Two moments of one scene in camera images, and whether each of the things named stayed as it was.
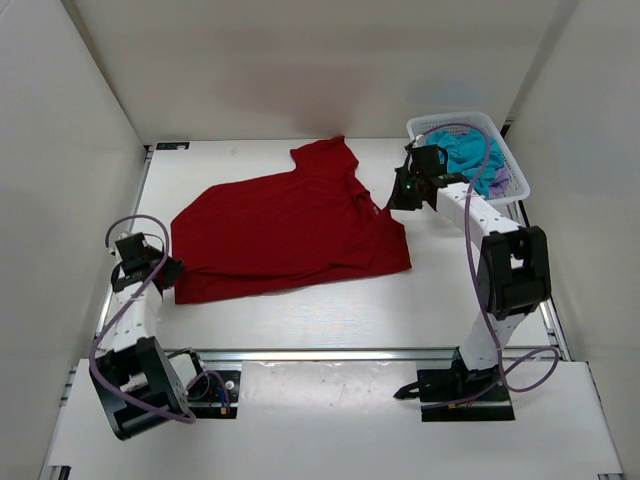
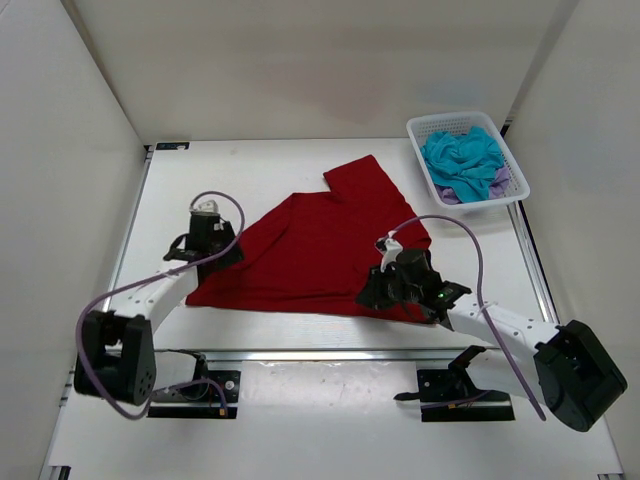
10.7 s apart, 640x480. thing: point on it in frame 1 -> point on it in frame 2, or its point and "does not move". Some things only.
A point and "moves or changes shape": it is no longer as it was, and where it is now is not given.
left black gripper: (174, 267) -> (233, 256)
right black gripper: (399, 202) -> (373, 294)
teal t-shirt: (471, 153) does not move
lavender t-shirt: (500, 184) does not move
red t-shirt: (312, 224) moves or changes shape
